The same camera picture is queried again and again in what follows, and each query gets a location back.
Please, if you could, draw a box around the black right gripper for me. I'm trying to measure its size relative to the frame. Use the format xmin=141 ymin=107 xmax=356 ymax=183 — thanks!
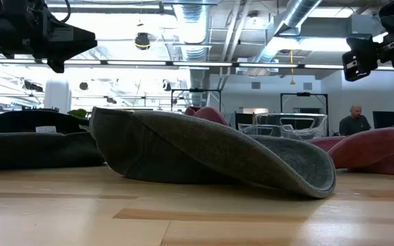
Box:
xmin=341 ymin=32 xmax=394 ymax=82

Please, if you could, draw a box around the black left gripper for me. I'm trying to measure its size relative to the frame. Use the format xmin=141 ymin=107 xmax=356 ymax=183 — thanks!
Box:
xmin=18 ymin=0 xmax=98 ymax=74

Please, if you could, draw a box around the black cap with white label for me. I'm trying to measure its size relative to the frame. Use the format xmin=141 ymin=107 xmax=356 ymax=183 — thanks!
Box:
xmin=0 ymin=109 xmax=106 ymax=172

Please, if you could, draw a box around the dark grey baseball cap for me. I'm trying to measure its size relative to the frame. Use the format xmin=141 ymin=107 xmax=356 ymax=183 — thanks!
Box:
xmin=89 ymin=106 xmax=337 ymax=200

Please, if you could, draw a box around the black monitor on arm mount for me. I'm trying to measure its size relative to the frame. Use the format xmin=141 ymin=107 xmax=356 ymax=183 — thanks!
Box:
xmin=372 ymin=111 xmax=394 ymax=130

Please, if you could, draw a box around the white column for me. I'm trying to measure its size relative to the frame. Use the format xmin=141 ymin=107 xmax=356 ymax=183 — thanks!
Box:
xmin=43 ymin=79 xmax=73 ymax=113

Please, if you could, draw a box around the black ceiling dome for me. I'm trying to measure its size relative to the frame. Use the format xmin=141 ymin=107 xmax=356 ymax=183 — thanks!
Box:
xmin=134 ymin=31 xmax=151 ymax=51

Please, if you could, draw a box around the person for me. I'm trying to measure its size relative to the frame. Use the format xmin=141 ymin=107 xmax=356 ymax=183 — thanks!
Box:
xmin=338 ymin=104 xmax=372 ymax=137

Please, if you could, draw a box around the green leafy plant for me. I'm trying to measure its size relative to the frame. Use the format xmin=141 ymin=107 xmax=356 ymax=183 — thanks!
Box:
xmin=67 ymin=108 xmax=90 ymax=120

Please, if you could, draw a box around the clear plastic bin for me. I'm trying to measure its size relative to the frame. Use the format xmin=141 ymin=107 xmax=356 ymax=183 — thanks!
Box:
xmin=237 ymin=113 xmax=328 ymax=141

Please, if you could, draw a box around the long white light bar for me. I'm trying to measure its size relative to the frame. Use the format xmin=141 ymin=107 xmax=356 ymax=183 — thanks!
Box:
xmin=0 ymin=58 xmax=394 ymax=72

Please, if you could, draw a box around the black rig frame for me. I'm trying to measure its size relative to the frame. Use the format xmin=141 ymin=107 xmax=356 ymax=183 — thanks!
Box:
xmin=280 ymin=92 xmax=330 ymax=137

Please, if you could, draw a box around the yellow hanging cord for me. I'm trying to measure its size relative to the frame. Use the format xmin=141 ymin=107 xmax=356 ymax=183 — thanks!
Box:
xmin=289 ymin=50 xmax=296 ymax=85

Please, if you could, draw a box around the silver ventilation duct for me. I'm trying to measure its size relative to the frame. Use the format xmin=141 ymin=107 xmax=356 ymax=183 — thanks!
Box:
xmin=172 ymin=0 xmax=213 ymax=107
xmin=251 ymin=0 xmax=323 ymax=64

